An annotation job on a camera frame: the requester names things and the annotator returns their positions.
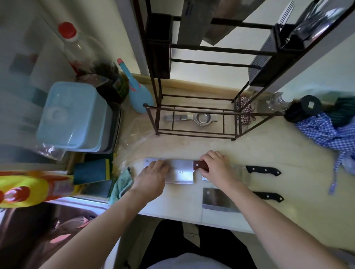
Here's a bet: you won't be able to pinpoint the black metal kitchen rack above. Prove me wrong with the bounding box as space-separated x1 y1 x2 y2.
133 0 355 142

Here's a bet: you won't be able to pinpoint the teal dish cloth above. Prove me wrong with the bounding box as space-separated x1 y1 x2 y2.
109 167 134 206

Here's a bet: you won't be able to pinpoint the metal tray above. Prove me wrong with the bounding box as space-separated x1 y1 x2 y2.
96 102 123 155

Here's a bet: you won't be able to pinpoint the blue spray bottle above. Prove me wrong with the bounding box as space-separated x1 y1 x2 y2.
116 58 155 114

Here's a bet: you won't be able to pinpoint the light blue plastic container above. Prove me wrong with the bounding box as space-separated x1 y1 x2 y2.
36 81 113 153

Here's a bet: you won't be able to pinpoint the person's black trousers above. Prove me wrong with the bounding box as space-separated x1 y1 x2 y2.
138 220 259 269

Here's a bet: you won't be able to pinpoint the green and yellow sponge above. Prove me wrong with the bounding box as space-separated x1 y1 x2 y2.
73 159 114 185

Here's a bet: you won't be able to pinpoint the cleaver with brown wooden handle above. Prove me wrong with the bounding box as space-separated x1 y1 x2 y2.
144 158 210 185

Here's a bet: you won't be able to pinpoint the black-handled cleaver with shiny blade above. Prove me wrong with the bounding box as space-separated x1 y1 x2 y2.
202 165 282 184

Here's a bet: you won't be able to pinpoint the clear glass bottle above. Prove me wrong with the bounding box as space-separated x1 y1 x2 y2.
266 91 295 112

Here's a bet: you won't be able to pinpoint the black cutlery holder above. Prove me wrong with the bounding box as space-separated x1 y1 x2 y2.
248 23 306 87

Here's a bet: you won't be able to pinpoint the dark sauce bottle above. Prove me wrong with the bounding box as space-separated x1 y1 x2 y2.
92 62 130 105

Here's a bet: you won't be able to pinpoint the dark green striped cloth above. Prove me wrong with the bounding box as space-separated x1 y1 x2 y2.
331 97 355 128

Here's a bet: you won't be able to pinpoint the blue checked cloth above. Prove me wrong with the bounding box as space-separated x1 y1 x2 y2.
295 112 355 195

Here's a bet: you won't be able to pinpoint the person's right forearm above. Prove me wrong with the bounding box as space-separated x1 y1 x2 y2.
221 183 350 269

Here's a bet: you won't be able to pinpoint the clear bottle with red cap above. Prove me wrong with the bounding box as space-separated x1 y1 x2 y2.
58 22 111 76

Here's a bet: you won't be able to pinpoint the person's right hand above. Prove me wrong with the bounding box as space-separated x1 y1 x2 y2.
200 150 244 192

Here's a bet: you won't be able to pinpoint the person's white shirt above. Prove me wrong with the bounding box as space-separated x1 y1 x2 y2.
146 252 232 269

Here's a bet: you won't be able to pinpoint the yellow and red packet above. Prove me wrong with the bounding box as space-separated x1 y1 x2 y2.
0 170 76 209

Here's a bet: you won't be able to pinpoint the bunch of metal cutlery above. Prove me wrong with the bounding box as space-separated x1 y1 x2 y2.
280 0 348 42

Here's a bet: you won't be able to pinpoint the black knife holder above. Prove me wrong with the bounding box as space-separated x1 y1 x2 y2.
145 12 173 80

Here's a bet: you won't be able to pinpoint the person's left forearm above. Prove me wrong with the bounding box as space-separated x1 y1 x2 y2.
39 188 165 269

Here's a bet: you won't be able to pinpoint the clear plastic bag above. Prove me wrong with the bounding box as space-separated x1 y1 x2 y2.
35 143 67 162

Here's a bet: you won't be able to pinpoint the red checked cloth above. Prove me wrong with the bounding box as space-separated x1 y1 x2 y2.
239 95 257 126

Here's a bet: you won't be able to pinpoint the person's left hand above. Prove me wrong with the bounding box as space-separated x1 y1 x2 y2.
130 159 170 199

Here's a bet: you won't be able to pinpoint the metal lemon squeezer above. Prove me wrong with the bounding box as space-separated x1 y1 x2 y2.
163 112 218 127

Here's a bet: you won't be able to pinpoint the steel sink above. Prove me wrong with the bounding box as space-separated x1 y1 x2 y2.
0 198 109 269

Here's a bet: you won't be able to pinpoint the black-handled cleaver with dull blade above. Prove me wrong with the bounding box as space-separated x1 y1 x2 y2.
202 188 285 213

